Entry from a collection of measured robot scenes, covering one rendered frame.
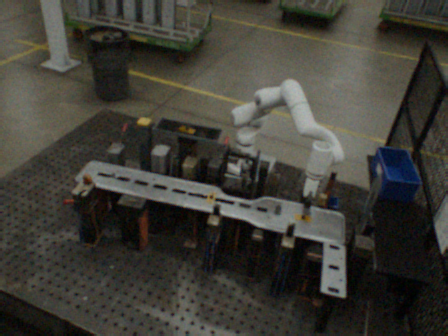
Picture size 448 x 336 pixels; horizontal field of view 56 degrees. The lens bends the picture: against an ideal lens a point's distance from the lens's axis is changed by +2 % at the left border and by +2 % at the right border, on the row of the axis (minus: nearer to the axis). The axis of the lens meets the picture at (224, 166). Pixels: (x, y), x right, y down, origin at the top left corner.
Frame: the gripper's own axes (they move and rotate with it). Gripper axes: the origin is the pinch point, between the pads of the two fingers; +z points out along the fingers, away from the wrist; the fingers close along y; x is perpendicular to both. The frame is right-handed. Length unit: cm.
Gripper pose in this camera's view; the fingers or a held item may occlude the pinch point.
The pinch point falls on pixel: (307, 200)
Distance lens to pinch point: 199.8
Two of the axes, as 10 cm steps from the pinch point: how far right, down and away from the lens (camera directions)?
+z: -0.8, 7.9, 6.0
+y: -2.3, 5.7, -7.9
